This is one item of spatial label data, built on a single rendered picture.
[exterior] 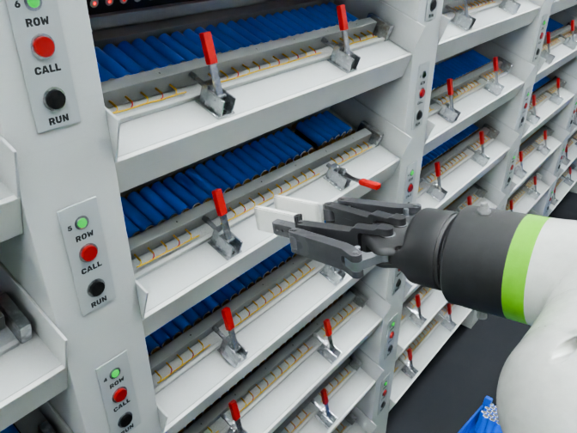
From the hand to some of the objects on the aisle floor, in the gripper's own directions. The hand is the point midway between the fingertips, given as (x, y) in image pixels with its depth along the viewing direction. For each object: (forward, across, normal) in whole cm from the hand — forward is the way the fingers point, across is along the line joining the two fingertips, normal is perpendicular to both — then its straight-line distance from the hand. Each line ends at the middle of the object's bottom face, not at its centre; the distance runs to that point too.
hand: (288, 216), depth 62 cm
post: (+35, -20, -96) cm, 104 cm away
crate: (-4, +64, -97) cm, 117 cm away
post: (+35, +50, -96) cm, 113 cm away
